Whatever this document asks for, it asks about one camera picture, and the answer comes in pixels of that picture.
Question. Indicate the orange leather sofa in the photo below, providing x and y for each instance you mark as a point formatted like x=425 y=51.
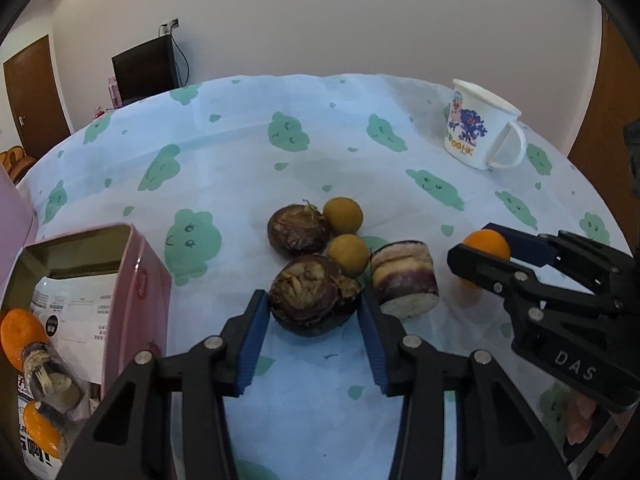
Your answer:
x=15 y=160

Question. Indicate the tan longan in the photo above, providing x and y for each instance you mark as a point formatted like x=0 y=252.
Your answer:
x=342 y=215
x=347 y=255

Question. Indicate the pink tin box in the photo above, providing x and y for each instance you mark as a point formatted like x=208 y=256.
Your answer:
x=145 y=270

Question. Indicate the person's right hand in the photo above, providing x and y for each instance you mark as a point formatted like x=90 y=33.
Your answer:
x=580 y=420

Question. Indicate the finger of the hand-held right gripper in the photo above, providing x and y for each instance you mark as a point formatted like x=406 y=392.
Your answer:
x=525 y=249
x=480 y=270

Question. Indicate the dark brown water chestnut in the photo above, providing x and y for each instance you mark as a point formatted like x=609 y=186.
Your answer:
x=315 y=295
x=297 y=230

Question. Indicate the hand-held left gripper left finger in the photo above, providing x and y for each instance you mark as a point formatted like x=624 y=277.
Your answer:
x=252 y=340

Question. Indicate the orange mandarin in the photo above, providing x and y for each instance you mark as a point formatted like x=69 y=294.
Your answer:
x=17 y=332
x=40 y=430
x=487 y=246

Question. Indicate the dark brown wooden door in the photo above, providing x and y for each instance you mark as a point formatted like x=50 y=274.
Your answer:
x=35 y=100

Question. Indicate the light brown wooden door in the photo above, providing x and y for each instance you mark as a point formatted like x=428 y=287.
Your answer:
x=605 y=100

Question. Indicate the black television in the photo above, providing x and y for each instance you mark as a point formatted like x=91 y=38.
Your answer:
x=145 y=70

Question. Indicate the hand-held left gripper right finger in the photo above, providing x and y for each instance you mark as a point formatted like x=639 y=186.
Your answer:
x=375 y=340

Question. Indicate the white mug with blue print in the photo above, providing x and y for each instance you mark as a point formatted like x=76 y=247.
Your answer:
x=470 y=130

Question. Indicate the white printed paper sheet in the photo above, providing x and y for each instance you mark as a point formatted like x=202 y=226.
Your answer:
x=80 y=320

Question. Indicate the white wall socket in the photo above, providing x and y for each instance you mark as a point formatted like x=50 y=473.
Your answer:
x=170 y=24

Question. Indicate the printed leaflet with dark lettering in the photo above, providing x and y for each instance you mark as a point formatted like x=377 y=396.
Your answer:
x=30 y=460

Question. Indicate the purple sugarcane piece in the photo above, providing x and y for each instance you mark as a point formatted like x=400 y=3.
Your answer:
x=50 y=380
x=405 y=280

